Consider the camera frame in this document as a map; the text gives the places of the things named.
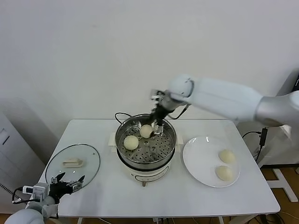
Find round glass pot lid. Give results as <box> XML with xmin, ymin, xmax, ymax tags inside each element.
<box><xmin>45</xmin><ymin>144</ymin><xmax>101</xmax><ymax>189</ymax></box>

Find white electric cooker base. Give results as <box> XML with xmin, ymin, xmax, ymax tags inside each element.
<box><xmin>111</xmin><ymin>146</ymin><xmax>182</xmax><ymax>188</ymax></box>

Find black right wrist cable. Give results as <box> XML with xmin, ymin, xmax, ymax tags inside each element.
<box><xmin>168</xmin><ymin>104</ymin><xmax>190</xmax><ymax>120</ymax></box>

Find white side desk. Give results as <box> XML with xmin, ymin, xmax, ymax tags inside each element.
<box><xmin>237</xmin><ymin>121</ymin><xmax>299</xmax><ymax>203</ymax></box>

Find round white steamed baozi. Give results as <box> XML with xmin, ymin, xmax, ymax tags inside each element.
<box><xmin>139</xmin><ymin>124</ymin><xmax>154</xmax><ymax>139</ymax></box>
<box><xmin>218</xmin><ymin>149</ymin><xmax>236</xmax><ymax>164</ymax></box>
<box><xmin>214</xmin><ymin>165</ymin><xmax>234</xmax><ymax>182</ymax></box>
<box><xmin>123</xmin><ymin>135</ymin><xmax>139</xmax><ymax>150</ymax></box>

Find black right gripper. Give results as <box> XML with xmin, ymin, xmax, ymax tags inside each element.
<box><xmin>139</xmin><ymin>103</ymin><xmax>173</xmax><ymax>137</ymax></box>

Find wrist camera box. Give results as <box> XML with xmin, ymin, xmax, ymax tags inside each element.
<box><xmin>22</xmin><ymin>183</ymin><xmax>50</xmax><ymax>200</ymax></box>
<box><xmin>150</xmin><ymin>89</ymin><xmax>173</xmax><ymax>105</ymax></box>

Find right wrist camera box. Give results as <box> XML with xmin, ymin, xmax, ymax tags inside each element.
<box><xmin>150</xmin><ymin>89</ymin><xmax>173</xmax><ymax>105</ymax></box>

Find black cooker power cord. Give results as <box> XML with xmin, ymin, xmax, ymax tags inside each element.
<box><xmin>114</xmin><ymin>112</ymin><xmax>133</xmax><ymax>126</ymax></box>

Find perforated steel steamer basket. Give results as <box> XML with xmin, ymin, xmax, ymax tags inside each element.
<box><xmin>109</xmin><ymin>113</ymin><xmax>184</xmax><ymax>170</ymax></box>

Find large white round plate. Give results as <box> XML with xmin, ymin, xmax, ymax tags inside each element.
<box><xmin>182</xmin><ymin>136</ymin><xmax>241</xmax><ymax>188</ymax></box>

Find black power adapter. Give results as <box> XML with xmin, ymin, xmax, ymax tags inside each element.
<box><xmin>259</xmin><ymin>127</ymin><xmax>268</xmax><ymax>147</ymax></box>

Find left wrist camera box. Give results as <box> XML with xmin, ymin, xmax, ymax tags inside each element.
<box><xmin>22</xmin><ymin>183</ymin><xmax>50</xmax><ymax>200</ymax></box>

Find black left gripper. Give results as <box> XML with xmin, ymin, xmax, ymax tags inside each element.
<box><xmin>49</xmin><ymin>172</ymin><xmax>85</xmax><ymax>202</ymax></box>

